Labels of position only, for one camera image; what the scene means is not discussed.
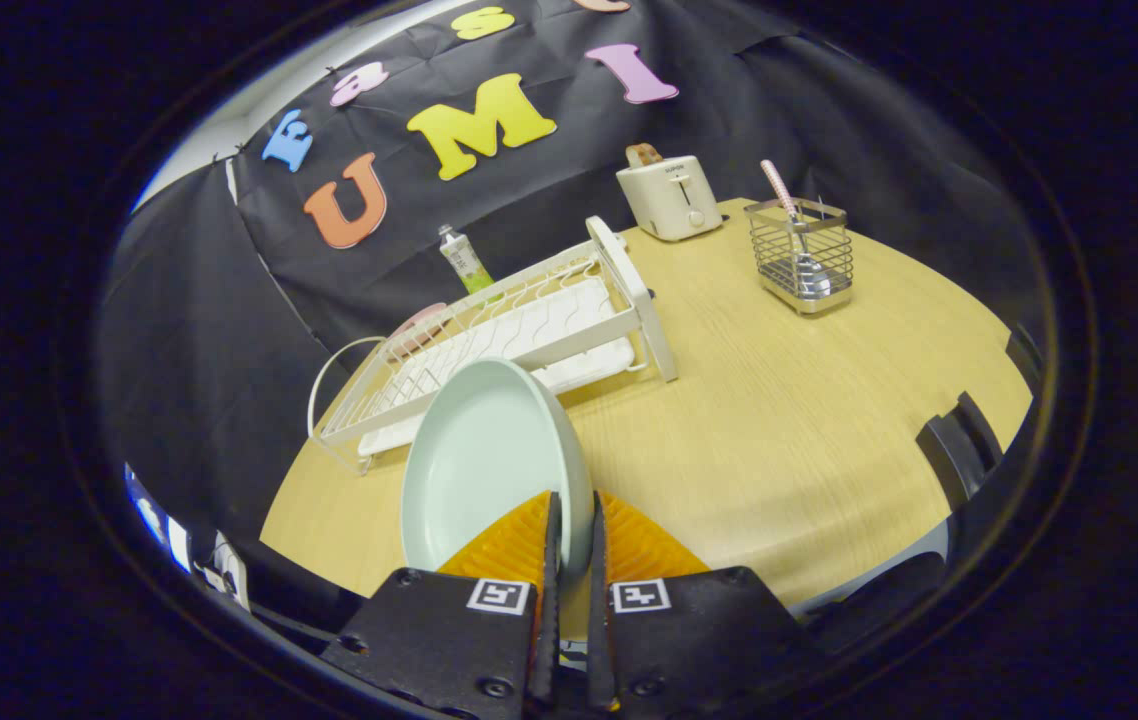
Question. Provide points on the black table clamp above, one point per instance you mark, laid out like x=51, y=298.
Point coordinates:
x=1024, y=355
x=959, y=450

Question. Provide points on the computer monitor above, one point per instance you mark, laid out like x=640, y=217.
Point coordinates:
x=157, y=520

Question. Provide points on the black backdrop cloth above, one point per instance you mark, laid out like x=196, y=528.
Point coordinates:
x=179, y=350

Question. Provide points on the white object beside monitor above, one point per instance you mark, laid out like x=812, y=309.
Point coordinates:
x=224, y=570

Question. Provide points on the pale green plate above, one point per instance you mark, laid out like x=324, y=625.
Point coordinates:
x=489, y=450

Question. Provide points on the pink plate with food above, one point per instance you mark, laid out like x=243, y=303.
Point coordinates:
x=419, y=328

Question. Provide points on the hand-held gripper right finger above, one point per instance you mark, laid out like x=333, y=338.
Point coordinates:
x=699, y=640

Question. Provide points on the white toaster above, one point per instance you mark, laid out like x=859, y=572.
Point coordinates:
x=674, y=200

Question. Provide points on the brown bread slice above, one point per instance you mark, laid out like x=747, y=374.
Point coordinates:
x=643, y=154

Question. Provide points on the green dish soap bottle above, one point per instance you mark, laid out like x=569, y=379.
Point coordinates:
x=467, y=265

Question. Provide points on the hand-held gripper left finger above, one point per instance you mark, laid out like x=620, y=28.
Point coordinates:
x=449, y=640

